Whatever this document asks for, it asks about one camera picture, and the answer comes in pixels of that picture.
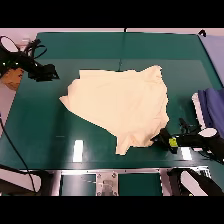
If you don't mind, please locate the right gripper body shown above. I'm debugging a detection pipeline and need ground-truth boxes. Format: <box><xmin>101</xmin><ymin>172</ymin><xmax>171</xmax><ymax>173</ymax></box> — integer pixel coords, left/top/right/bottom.
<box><xmin>155</xmin><ymin>127</ymin><xmax>180</xmax><ymax>155</ymax></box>

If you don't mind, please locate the cream T-shirt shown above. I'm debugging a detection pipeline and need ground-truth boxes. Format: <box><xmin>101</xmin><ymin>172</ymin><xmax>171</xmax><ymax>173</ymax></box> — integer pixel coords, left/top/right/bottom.
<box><xmin>59</xmin><ymin>65</ymin><xmax>171</xmax><ymax>156</ymax></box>

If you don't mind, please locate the black cable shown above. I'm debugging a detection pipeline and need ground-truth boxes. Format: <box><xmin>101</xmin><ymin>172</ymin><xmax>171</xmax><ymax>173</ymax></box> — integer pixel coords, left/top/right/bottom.
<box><xmin>0</xmin><ymin>114</ymin><xmax>38</xmax><ymax>195</ymax></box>
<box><xmin>22</xmin><ymin>38</ymin><xmax>49</xmax><ymax>61</ymax></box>

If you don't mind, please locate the silver frame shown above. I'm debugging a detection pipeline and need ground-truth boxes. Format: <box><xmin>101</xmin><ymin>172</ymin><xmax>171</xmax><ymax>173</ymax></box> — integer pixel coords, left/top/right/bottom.
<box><xmin>42</xmin><ymin>167</ymin><xmax>214</xmax><ymax>197</ymax></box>

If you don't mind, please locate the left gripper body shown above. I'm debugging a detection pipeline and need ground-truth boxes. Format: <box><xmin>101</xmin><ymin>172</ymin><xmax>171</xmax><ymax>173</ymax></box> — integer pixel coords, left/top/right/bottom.
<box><xmin>28</xmin><ymin>62</ymin><xmax>61</xmax><ymax>83</ymax></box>

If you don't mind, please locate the pale blue garment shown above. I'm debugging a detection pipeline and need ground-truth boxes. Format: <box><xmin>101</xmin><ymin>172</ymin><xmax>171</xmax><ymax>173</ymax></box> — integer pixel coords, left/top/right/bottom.
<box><xmin>199</xmin><ymin>34</ymin><xmax>224</xmax><ymax>88</ymax></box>

